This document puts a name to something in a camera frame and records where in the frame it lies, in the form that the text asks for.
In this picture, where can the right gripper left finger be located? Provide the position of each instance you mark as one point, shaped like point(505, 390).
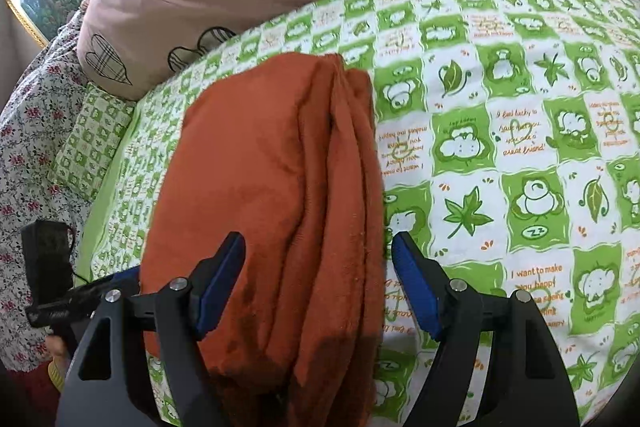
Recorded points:
point(109, 382)

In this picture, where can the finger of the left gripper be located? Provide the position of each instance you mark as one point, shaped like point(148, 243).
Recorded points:
point(128, 281)

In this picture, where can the orange knitted sweater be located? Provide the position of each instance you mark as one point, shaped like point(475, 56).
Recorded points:
point(283, 153)

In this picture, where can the person's left hand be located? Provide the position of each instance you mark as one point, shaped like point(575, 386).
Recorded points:
point(56, 347)

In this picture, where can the green checkered pillow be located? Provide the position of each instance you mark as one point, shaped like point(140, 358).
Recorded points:
point(81, 163)

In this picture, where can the floral pattern blanket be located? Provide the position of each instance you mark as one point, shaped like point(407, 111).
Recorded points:
point(35, 122)

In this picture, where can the green checkered bed sheet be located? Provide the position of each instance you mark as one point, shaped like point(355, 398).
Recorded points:
point(508, 135)

